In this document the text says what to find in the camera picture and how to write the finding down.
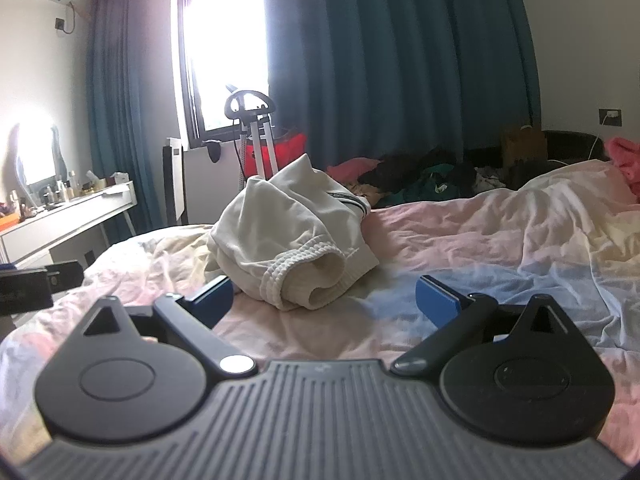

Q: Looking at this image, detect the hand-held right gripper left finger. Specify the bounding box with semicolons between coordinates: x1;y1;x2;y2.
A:
82;276;257;379

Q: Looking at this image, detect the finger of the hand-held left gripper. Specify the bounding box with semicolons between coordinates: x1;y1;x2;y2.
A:
0;260;84;318

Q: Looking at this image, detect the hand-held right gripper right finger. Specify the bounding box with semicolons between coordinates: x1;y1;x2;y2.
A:
390;275;571;377

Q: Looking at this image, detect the white sweatshirt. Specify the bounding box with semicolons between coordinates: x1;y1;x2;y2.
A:
206;152;381;312

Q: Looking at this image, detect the pile of dark clothes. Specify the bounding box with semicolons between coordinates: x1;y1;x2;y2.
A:
357;147;508;209

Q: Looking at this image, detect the white vanity desk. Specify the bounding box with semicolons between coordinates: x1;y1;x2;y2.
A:
0;180;137;272

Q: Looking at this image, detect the pink bed blanket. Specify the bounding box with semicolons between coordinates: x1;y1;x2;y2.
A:
0;161;640;461

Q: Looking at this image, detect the row of cosmetic bottles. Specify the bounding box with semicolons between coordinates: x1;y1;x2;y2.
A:
0;170;108;223

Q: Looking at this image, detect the white radiator heater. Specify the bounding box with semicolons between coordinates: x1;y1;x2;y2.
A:
161;137;187;227

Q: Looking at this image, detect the lit vanity mirror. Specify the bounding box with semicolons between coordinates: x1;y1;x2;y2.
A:
9;104;65;188

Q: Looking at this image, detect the pink pillow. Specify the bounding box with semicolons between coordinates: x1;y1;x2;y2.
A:
326;157;382;182

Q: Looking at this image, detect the red bag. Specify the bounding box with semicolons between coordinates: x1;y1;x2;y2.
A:
244;132;308;179

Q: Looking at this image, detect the brown paper bag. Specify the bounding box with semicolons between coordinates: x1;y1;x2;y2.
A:
501;124;549;172

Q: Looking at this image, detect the garment steamer stand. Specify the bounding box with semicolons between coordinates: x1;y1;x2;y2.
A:
224;89;280;182

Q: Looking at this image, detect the narrow blue curtain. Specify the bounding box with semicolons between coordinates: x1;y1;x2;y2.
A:
86;0;187;243

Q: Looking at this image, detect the black headboard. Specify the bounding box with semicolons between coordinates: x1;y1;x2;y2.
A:
544;130;610;167

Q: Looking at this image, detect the pink fluffy cloth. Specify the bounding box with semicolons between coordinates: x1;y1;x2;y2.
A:
603;135;640;197

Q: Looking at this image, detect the wide blue curtain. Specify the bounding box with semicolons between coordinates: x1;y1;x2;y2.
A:
259;0;545;192

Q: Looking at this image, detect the dark framed window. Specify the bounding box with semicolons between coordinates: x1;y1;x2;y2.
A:
171;0;272;150

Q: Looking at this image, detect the white charging cable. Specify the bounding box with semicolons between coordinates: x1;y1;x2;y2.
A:
586;114;617;163

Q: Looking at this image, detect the black wall socket with cable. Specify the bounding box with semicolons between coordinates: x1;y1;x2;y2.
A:
54;1;77;35

